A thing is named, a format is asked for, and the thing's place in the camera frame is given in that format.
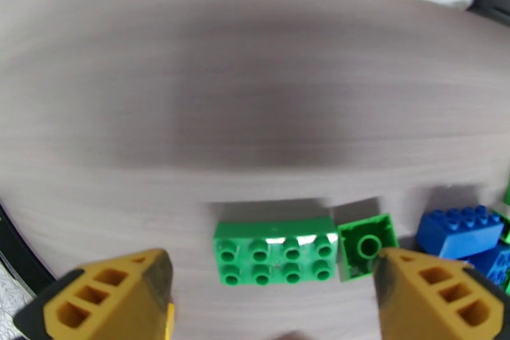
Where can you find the blue two-by-four lego brick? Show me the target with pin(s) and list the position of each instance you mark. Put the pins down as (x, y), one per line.
(454, 235)

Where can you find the green two-by-four lego brick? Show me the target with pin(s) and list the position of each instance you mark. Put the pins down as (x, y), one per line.
(275, 259)

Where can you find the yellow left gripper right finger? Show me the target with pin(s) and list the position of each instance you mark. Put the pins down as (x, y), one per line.
(430, 303)

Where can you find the green two-by-two lego brick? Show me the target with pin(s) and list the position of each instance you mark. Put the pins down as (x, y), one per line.
(505, 227)
(358, 247)

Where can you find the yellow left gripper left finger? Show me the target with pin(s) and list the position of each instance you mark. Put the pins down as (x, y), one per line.
(119, 303)

